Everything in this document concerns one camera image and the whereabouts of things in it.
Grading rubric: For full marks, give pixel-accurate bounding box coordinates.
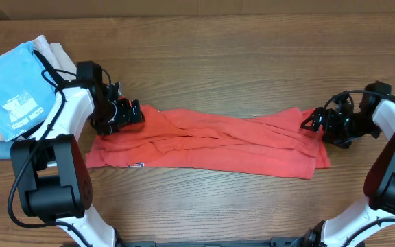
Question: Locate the red t-shirt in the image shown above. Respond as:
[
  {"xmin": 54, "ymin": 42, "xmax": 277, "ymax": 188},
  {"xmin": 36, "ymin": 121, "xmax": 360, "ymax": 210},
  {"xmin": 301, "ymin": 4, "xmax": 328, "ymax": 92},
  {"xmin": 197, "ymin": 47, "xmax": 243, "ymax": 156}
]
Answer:
[{"xmin": 86, "ymin": 105, "xmax": 331, "ymax": 179}]

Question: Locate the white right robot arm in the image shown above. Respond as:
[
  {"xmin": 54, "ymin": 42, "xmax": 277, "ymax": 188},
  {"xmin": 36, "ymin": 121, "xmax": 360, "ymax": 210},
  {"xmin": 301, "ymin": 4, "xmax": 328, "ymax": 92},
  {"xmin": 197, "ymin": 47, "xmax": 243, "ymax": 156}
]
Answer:
[{"xmin": 292, "ymin": 91, "xmax": 395, "ymax": 246}]

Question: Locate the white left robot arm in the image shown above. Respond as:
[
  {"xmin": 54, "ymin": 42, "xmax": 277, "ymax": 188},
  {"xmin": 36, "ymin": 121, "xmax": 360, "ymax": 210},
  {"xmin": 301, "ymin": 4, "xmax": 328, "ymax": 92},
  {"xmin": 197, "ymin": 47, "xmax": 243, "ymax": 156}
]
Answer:
[{"xmin": 7, "ymin": 85, "xmax": 144, "ymax": 247}]

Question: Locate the black folded garment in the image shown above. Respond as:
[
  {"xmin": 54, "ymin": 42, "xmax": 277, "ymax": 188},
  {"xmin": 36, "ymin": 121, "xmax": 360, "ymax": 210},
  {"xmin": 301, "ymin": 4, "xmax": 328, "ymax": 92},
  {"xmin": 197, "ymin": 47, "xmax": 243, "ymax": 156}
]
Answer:
[{"xmin": 21, "ymin": 50, "xmax": 64, "ymax": 139}]

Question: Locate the light blue folded t-shirt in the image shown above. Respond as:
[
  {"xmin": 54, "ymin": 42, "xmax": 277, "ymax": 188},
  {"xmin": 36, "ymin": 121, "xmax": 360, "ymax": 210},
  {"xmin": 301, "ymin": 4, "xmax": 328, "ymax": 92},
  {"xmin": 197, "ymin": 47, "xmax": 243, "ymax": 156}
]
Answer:
[{"xmin": 0, "ymin": 41, "xmax": 56, "ymax": 141}]

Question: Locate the beige folded garment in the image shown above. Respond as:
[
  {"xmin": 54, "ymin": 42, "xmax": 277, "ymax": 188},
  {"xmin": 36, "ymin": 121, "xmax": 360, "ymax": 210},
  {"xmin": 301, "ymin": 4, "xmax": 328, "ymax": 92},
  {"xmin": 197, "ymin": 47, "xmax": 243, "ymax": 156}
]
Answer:
[{"xmin": 0, "ymin": 35, "xmax": 76, "ymax": 141}]

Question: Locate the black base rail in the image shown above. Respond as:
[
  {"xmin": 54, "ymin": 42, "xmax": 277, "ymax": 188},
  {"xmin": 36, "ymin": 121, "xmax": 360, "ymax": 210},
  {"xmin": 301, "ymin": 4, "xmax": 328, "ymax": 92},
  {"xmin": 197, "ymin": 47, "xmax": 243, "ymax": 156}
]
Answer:
[{"xmin": 121, "ymin": 237, "xmax": 308, "ymax": 247}]

